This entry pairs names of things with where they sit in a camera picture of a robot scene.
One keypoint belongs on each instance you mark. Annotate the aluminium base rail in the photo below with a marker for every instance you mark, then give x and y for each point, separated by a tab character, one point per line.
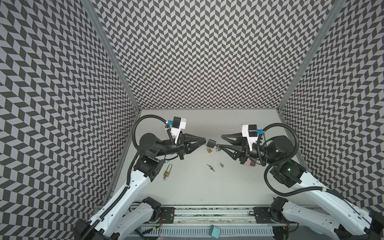
220	215

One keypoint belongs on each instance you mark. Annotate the black padlock with keys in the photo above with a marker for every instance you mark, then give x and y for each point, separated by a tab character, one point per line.
212	144

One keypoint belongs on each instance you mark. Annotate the pink pencil sharpener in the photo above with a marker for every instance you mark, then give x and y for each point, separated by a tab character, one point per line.
250	163

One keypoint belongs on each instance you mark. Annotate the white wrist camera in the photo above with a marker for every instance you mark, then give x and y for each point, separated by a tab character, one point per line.
251	133
176	126

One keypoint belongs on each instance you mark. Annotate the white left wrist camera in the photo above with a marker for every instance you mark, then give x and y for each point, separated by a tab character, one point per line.
176	126

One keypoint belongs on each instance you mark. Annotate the aluminium right corner post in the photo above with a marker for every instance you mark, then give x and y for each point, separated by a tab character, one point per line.
323	31

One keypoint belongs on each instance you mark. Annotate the aluminium left corner post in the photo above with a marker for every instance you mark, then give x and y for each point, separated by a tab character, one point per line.
92	15

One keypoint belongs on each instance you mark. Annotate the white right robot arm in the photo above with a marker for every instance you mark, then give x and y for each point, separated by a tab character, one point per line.
301	198

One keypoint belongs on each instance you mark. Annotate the long shackle brass padlock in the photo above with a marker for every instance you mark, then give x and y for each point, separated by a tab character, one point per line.
167	171

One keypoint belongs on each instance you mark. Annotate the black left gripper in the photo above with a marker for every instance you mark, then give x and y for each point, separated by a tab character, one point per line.
191	146

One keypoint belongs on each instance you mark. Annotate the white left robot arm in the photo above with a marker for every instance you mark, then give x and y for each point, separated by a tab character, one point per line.
114	221

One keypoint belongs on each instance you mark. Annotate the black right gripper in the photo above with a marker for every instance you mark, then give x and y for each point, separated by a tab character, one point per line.
244	148

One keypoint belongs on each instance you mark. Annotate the teal square block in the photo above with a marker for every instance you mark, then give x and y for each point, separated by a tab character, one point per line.
214	232

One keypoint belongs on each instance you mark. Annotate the aluminium corner post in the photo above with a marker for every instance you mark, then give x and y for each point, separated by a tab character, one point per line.
92	15
323	31

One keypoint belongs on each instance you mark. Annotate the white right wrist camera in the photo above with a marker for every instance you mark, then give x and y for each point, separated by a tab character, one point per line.
251	133

